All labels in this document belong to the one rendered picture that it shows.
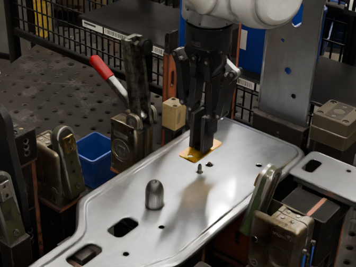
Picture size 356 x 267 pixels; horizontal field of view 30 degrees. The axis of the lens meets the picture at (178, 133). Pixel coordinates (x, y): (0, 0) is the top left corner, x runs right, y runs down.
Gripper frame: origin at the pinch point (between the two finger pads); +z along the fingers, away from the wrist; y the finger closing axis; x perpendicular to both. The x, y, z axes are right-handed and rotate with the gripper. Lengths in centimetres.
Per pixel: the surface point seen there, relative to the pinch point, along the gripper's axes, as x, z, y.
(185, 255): -19.0, 9.2, 11.6
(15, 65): 44, 39, -108
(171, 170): -3.0, 8.9, -4.1
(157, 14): 47, 6, -50
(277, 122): 25.0, 8.8, 1.4
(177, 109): 6.7, 3.0, -10.8
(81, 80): 51, 39, -84
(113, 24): 35, 6, -54
